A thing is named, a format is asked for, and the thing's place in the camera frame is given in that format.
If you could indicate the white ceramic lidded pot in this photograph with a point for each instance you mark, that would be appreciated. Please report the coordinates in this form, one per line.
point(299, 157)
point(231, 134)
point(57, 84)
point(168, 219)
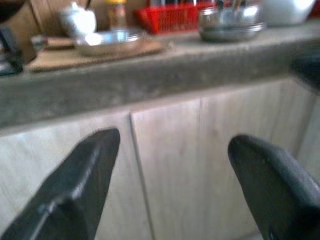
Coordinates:
point(80, 22)

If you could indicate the red plastic basket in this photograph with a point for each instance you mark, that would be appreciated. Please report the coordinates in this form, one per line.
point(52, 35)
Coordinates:
point(170, 20)

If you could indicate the steel rimmed plate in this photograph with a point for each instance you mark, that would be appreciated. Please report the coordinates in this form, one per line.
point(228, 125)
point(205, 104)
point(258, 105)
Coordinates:
point(110, 51)
point(232, 35)

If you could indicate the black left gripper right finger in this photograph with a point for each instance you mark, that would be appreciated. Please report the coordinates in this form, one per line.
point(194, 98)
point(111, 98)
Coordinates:
point(275, 190)

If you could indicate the glass jar yellow lid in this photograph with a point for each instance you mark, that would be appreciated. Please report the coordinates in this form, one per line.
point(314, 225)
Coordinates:
point(117, 15)

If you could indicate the large aluminium pot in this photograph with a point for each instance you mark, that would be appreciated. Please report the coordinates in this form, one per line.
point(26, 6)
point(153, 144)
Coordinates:
point(287, 12)

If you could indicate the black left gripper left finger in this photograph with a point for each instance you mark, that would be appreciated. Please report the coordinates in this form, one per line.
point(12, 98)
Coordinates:
point(75, 187)

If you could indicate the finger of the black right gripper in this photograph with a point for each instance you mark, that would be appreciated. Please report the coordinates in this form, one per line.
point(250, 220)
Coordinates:
point(308, 66)

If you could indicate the steel bowl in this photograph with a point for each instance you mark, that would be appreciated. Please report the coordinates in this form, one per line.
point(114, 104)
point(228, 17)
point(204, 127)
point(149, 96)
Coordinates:
point(117, 37)
point(230, 17)

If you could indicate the light wood cabinet door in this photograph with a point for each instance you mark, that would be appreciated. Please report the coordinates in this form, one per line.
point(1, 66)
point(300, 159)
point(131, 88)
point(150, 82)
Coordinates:
point(187, 162)
point(30, 155)

